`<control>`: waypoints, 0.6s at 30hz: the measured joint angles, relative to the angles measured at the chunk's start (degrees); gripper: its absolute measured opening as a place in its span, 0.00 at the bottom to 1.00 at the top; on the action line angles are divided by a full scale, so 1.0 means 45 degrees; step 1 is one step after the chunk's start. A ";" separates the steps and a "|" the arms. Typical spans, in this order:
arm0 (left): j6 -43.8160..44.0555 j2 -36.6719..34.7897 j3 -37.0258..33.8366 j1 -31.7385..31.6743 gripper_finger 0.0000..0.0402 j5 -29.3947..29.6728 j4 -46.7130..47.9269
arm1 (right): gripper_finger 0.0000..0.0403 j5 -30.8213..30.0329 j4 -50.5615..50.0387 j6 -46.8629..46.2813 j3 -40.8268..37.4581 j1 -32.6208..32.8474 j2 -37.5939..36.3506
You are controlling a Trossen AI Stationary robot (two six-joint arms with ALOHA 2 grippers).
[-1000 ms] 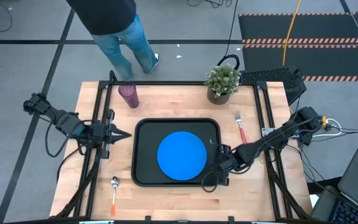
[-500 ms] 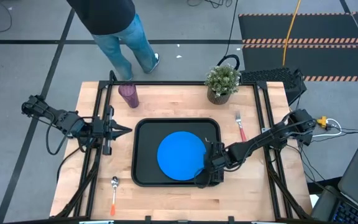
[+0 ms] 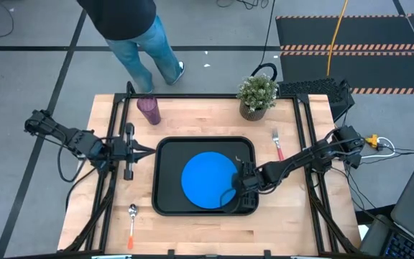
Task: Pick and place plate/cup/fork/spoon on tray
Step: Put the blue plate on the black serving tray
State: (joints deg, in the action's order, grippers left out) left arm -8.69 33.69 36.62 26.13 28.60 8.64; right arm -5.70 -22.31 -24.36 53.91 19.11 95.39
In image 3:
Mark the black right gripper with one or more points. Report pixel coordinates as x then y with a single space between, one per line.
252 180

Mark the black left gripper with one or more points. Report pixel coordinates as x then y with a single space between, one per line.
120 150

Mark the blue round plate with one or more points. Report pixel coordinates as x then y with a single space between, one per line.
207 180

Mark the purple faceted cup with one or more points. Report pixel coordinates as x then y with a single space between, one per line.
149 109

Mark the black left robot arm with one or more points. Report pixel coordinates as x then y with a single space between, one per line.
81 142

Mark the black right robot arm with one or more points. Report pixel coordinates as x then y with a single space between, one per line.
300 159

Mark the black plastic tray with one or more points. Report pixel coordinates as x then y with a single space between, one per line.
167 172

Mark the potted plant in ribbed pot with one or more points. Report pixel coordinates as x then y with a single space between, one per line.
257 95

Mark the black perforated computer case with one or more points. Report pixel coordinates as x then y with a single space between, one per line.
311 88

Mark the person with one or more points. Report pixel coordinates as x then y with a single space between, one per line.
128 18

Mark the yellow power plug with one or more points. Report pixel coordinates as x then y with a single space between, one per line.
372 140

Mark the black mat with hazard stripes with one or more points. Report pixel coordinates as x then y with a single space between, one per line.
354 32

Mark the black metal table frame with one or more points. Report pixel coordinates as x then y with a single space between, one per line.
192 96

